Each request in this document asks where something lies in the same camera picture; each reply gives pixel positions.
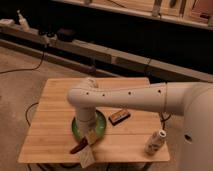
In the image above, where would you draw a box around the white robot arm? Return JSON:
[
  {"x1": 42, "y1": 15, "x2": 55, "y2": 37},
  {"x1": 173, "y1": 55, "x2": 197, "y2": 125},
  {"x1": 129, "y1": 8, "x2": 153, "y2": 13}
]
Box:
[{"x1": 67, "y1": 78, "x2": 213, "y2": 171}]

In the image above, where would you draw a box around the green plate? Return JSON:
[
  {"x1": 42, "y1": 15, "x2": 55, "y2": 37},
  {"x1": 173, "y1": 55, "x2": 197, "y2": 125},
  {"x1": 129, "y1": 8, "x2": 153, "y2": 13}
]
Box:
[{"x1": 71, "y1": 110, "x2": 107, "y2": 141}]

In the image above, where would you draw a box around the brown rectangular block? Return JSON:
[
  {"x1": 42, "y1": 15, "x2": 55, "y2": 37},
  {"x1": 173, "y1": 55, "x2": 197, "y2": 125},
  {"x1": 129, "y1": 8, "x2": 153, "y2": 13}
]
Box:
[{"x1": 108, "y1": 109, "x2": 131, "y2": 126}]

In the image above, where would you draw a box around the wooden table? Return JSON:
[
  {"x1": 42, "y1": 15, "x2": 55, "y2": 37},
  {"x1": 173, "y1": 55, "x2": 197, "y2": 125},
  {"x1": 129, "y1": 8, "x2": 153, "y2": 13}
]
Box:
[{"x1": 18, "y1": 78, "x2": 170, "y2": 163}]

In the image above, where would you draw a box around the white bottle on table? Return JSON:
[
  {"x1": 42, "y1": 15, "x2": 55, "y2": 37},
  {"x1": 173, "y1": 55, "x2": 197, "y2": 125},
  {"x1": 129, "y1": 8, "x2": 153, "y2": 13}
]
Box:
[{"x1": 144, "y1": 130, "x2": 167, "y2": 156}]

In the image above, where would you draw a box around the black device on ledge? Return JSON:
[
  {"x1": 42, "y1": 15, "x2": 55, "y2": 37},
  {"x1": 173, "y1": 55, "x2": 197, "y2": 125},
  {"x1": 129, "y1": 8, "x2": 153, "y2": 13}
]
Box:
[{"x1": 56, "y1": 28, "x2": 75, "y2": 42}]

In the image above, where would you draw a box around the white spray bottle background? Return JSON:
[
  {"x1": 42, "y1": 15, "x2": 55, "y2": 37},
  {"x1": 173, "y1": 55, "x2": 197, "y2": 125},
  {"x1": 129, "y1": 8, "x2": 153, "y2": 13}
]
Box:
[{"x1": 17, "y1": 11, "x2": 30, "y2": 31}]

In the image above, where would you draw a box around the black cable on floor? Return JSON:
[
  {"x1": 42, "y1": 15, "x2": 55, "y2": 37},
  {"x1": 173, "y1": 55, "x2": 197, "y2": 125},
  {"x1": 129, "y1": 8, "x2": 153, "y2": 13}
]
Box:
[{"x1": 0, "y1": 46, "x2": 47, "y2": 75}]

